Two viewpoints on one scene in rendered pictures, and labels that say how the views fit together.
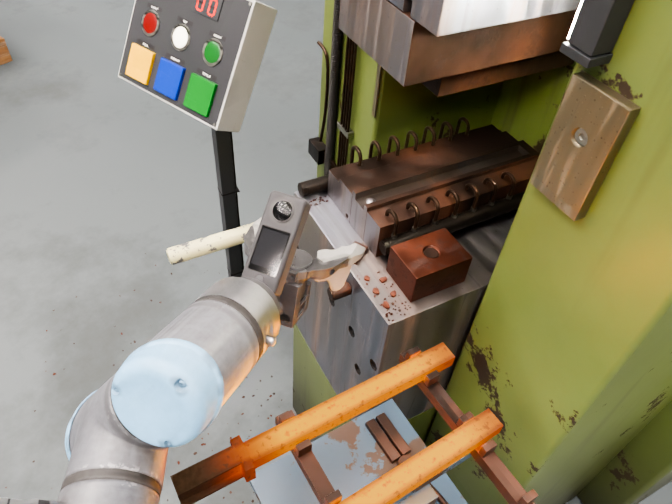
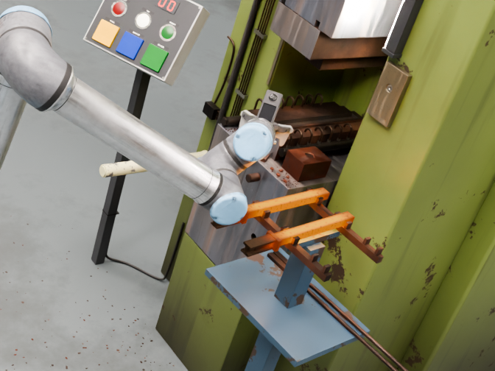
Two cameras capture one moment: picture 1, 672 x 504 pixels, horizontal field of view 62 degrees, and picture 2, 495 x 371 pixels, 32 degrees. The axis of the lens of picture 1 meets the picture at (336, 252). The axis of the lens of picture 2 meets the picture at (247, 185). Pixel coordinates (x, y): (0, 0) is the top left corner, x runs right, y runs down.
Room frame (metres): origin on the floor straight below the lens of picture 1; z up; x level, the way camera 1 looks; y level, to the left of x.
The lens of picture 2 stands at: (-1.56, 0.61, 2.20)
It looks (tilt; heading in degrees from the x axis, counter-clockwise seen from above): 30 degrees down; 345
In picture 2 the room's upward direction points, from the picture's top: 19 degrees clockwise
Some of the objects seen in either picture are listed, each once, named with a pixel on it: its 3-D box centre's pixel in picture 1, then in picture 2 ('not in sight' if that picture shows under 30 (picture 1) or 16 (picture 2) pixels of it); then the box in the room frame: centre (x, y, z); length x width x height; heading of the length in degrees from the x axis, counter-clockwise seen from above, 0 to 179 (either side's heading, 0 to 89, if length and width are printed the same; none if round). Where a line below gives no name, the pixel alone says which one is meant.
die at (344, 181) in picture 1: (440, 180); (306, 126); (0.92, -0.20, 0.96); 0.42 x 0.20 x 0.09; 121
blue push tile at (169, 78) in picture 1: (170, 79); (130, 46); (1.14, 0.41, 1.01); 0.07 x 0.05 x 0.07; 56
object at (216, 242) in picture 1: (249, 232); (155, 163); (1.06, 0.23, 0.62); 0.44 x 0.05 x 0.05; 121
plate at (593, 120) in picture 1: (578, 149); (388, 94); (0.61, -0.30, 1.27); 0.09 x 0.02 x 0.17; 31
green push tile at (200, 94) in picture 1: (201, 95); (155, 58); (1.08, 0.33, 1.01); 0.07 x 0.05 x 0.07; 56
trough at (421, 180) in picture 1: (450, 173); (314, 121); (0.90, -0.21, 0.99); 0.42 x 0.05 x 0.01; 121
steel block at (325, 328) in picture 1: (435, 280); (295, 199); (0.88, -0.24, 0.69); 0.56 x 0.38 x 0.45; 121
